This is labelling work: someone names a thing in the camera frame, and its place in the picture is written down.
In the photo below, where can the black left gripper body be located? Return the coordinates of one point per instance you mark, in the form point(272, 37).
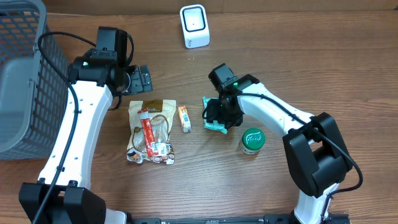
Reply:
point(140, 79)

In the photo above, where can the white barcode scanner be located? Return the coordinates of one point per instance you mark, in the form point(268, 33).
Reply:
point(195, 27)

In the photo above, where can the small orange snack packet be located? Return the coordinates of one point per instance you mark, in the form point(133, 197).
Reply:
point(184, 119)

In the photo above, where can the green lidded jar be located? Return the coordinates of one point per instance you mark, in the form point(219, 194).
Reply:
point(252, 141)

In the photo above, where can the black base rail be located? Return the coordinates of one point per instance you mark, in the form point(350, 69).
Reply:
point(205, 221)

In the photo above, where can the red stick packet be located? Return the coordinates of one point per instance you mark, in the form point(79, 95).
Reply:
point(148, 133)

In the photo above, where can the teal orange snack pack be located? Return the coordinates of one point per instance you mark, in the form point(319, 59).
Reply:
point(215, 126)

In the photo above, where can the brown white snack pouch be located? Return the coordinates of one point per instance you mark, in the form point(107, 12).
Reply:
point(161, 114)

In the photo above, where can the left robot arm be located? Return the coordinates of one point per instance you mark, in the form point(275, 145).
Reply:
point(62, 193)

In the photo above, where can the grey plastic shopping basket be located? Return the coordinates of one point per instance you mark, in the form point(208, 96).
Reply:
point(33, 96)

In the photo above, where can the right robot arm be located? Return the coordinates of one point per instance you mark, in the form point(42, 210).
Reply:
point(316, 154)

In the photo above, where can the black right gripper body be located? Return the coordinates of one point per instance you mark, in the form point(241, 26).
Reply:
point(222, 114)

